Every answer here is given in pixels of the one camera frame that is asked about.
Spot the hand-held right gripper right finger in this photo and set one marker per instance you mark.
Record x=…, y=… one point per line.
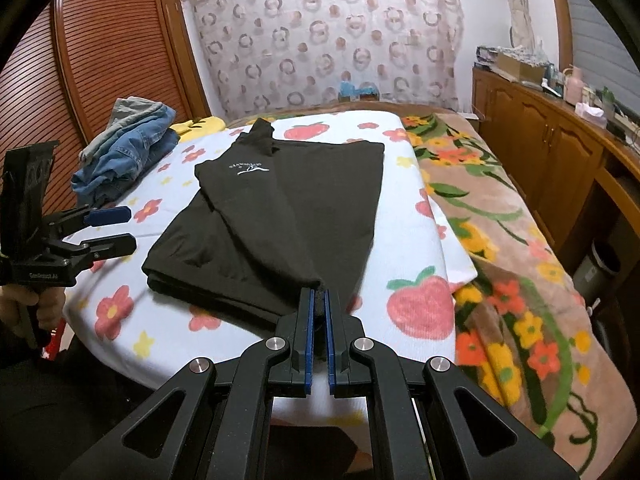
x=331, y=345

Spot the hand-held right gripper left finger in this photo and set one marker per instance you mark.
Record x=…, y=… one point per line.
x=310, y=340

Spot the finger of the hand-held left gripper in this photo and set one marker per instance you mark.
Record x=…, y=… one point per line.
x=107, y=215
x=117, y=246

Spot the black pants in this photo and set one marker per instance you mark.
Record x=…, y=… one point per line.
x=280, y=210

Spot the grey pants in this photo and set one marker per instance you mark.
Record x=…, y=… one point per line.
x=131, y=109

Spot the person's left hand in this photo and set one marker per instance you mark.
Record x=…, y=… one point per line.
x=10, y=304

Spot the blue jeans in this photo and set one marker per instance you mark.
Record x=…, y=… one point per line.
x=125, y=160

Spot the red object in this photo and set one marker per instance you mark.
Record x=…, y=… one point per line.
x=54, y=339

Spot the yellow plush toy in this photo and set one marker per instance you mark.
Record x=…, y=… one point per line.
x=200, y=127

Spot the wooden louvred wardrobe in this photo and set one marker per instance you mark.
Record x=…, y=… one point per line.
x=100, y=60

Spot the person's dark clothing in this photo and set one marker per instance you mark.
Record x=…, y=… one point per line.
x=50, y=410

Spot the brown floral blanket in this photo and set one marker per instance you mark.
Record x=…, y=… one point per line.
x=500, y=240

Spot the blue plastic bag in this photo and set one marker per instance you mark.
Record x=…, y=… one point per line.
x=357, y=91

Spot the grey trash bin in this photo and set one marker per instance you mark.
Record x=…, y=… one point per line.
x=595, y=267

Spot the circle-pattern curtain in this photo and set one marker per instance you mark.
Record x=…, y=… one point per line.
x=325, y=35

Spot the wooden cabinet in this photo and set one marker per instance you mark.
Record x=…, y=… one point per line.
x=550, y=145

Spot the stack of magazines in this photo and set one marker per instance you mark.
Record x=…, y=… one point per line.
x=486, y=56

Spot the cardboard box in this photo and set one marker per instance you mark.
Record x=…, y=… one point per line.
x=517, y=67

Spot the pink tissue pack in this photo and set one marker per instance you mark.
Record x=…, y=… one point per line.
x=591, y=114

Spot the pink jug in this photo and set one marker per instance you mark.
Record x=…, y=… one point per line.
x=572, y=85

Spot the beige lace curtain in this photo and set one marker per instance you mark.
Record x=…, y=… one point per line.
x=517, y=5

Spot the grey window blind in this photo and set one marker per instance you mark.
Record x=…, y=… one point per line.
x=600, y=35

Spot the wooden window frame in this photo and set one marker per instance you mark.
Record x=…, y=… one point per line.
x=559, y=10

